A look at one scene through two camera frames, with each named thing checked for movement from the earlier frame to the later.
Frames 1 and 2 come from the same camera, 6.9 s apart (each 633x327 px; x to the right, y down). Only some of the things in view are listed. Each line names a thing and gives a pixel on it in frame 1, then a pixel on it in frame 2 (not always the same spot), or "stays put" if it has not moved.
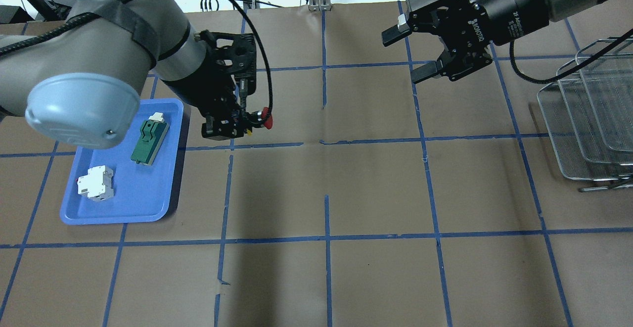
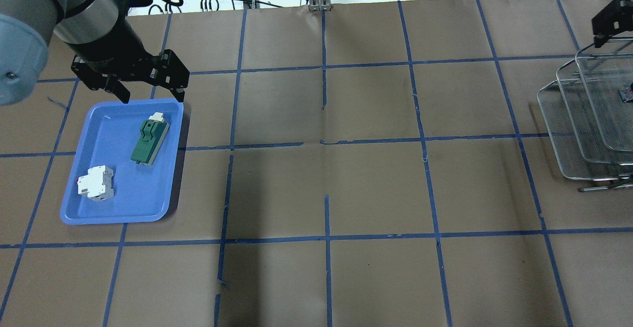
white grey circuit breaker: [98, 185] stays put
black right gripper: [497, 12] to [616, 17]
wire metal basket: [589, 110] stays put
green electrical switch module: [150, 140] stays put
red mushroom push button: [258, 116] to [627, 94]
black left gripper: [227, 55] to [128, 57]
